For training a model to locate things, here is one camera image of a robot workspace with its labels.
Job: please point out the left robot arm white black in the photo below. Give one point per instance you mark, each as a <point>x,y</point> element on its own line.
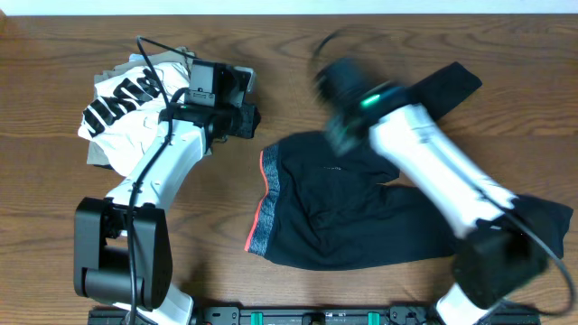
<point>122,252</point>

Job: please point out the light blue folded garment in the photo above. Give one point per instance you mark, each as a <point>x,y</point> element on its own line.
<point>135,57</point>

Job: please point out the grey-beige folded garment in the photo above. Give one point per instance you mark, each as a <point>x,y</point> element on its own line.
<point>162,56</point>

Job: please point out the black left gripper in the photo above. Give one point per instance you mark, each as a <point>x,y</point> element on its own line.
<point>247,120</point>

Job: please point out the white shirt with black print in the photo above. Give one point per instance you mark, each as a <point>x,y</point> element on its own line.
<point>122,120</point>

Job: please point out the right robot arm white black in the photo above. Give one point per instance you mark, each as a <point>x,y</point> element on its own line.
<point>503,243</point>

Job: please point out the black shorts with grey waistband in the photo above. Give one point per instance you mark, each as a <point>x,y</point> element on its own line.
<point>330,212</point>

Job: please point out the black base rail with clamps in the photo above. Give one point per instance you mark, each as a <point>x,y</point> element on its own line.
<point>232,315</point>

